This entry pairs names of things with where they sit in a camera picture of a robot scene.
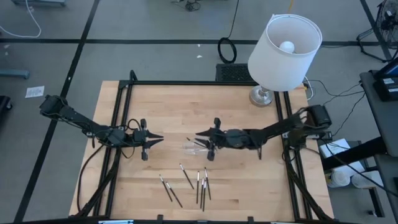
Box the white floor cable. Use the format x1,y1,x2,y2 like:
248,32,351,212
0,0,42,39

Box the grey desk foot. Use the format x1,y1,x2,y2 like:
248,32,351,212
0,68,31,80
11,0,67,7

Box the clear acrylic organizer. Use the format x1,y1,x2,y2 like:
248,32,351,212
182,140,218,156

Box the black aluminium table frame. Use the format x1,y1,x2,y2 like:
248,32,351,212
68,69,336,224

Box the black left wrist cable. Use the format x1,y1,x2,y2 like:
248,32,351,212
119,118,142,159

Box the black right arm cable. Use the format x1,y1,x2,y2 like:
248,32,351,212
320,139,398,198

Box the tangled black cable bundle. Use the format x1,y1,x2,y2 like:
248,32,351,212
170,0,203,12

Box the black blending brush pale tip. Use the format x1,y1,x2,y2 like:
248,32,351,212
185,137,208,149

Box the black grid floor vent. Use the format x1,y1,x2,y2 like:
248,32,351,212
215,63,254,82

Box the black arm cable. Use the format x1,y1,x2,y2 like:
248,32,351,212
320,139,398,198
76,142,106,215

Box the white shade table lamp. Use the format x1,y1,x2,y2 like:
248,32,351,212
247,13,323,108

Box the thin black eyeliner brush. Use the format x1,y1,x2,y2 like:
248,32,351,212
165,182,183,208

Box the coiled black floor cable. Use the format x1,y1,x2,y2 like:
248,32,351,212
216,0,241,65

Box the black labelled device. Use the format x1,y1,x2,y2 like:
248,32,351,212
372,76,398,103

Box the grey side cart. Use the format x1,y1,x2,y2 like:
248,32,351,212
359,70,398,187

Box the black floor fan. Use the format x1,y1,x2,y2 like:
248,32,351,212
356,0,398,63

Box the white lamp cord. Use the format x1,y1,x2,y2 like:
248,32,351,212
303,75,315,102

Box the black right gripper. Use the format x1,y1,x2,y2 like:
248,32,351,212
195,118,229,161

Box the white paper sheet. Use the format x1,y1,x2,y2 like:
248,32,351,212
24,85,45,99

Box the white paper towel roll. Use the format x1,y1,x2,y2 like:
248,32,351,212
325,169,352,189
351,170,386,190

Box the black cart base beam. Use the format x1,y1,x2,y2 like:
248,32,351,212
321,136,389,171

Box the white cardboard box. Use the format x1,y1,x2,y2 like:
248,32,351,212
318,138,367,177

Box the black laptop blue screen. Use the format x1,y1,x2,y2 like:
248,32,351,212
374,57,398,79

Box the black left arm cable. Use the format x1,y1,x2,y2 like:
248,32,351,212
76,142,106,215

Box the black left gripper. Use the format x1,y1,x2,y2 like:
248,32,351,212
132,118,165,162

